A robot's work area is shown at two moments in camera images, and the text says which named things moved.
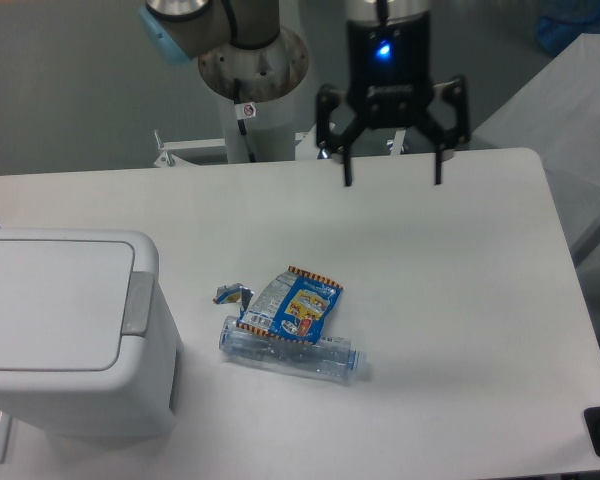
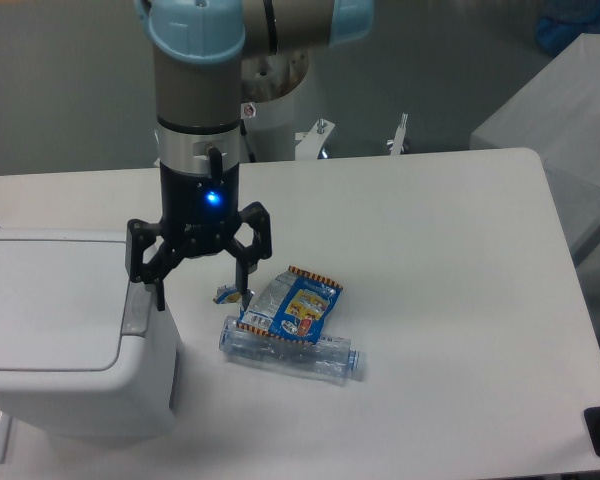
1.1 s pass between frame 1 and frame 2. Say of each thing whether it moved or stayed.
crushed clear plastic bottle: stayed
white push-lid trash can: stayed
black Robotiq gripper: moved
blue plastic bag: stayed
